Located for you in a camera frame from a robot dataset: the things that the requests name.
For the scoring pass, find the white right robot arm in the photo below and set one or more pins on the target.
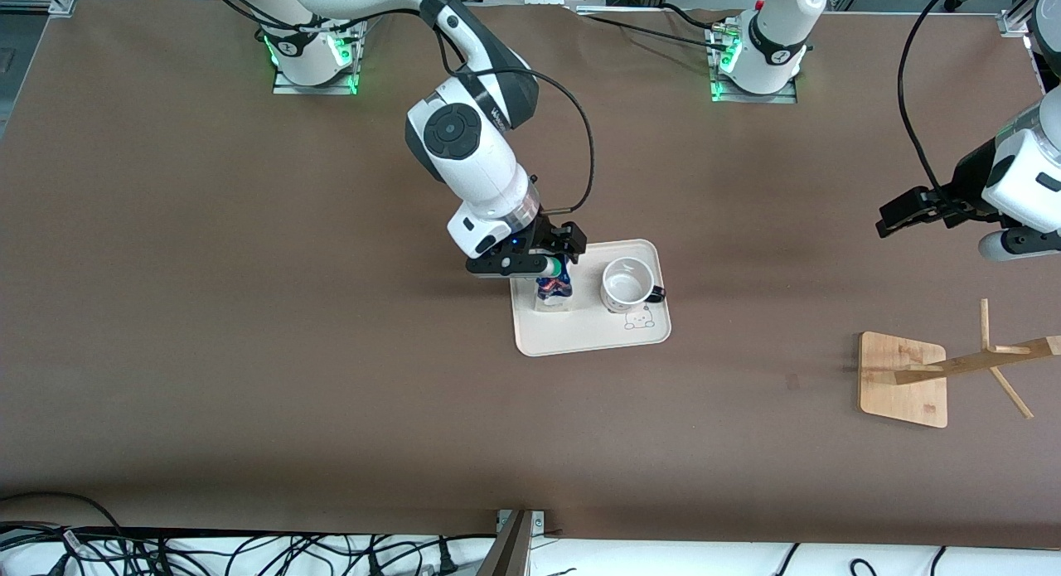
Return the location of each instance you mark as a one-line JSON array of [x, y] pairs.
[[472, 153]]

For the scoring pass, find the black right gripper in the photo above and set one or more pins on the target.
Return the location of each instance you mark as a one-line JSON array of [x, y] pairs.
[[550, 235]]

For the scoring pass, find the aluminium profile pole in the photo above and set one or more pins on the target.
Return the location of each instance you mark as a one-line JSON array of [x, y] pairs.
[[510, 555]]

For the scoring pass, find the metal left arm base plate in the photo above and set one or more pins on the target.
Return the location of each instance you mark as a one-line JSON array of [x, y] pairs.
[[754, 98]]

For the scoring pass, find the wooden cup rack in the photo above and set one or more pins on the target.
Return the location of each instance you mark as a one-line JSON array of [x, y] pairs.
[[903, 394]]

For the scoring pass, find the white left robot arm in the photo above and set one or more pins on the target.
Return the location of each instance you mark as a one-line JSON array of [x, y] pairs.
[[775, 29]]

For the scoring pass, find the cream rabbit print tray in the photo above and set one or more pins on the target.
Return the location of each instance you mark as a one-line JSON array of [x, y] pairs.
[[580, 331]]

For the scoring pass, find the blue white milk carton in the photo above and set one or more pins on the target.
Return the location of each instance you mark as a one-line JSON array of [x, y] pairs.
[[554, 291]]

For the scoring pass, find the brown table cover sheet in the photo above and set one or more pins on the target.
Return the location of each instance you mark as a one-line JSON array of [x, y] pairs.
[[249, 435]]

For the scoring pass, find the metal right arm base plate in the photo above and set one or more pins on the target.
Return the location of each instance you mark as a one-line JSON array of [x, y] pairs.
[[315, 89]]

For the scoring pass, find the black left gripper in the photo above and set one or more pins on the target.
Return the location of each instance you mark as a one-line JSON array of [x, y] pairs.
[[971, 176]]

